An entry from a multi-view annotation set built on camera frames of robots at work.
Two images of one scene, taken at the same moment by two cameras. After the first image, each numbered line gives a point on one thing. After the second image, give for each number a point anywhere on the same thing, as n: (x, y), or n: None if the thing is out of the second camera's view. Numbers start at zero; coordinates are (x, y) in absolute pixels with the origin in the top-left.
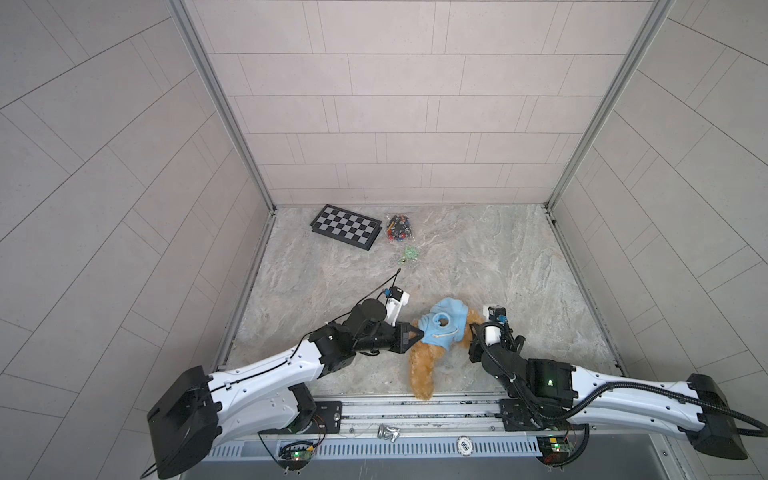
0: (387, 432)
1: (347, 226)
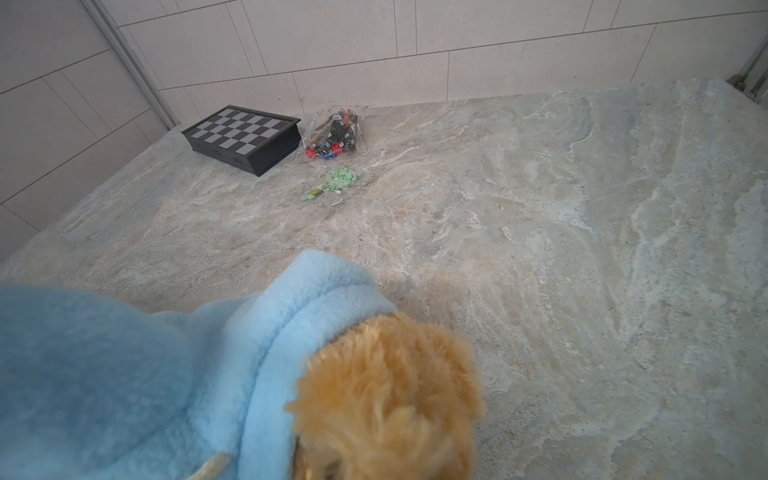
0: None
1: (255, 140)
